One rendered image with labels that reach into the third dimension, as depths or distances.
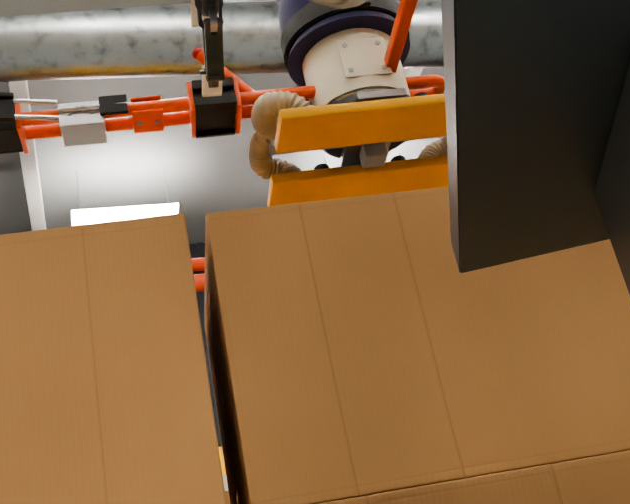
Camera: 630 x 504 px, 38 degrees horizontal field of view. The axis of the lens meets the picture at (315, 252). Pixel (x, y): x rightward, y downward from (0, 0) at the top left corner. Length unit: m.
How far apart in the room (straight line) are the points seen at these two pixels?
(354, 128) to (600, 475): 0.63
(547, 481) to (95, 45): 6.29
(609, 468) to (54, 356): 0.69
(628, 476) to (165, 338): 0.59
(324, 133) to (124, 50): 5.81
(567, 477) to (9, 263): 0.74
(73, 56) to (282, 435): 6.21
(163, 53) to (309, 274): 6.09
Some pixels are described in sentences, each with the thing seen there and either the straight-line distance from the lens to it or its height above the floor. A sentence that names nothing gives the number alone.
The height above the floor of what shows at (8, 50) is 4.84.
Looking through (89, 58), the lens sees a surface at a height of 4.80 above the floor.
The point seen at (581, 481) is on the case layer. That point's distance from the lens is 1.21.
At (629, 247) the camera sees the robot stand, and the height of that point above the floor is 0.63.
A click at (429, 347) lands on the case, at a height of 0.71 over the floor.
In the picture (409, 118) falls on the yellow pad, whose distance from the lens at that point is 1.47.
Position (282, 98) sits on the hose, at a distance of 1.46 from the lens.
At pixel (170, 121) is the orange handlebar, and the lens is 1.58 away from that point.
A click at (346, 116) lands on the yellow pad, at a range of 1.43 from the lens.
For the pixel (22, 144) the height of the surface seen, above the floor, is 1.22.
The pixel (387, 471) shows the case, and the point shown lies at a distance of 1.15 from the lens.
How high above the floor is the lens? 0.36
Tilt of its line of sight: 25 degrees up
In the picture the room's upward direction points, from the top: 12 degrees counter-clockwise
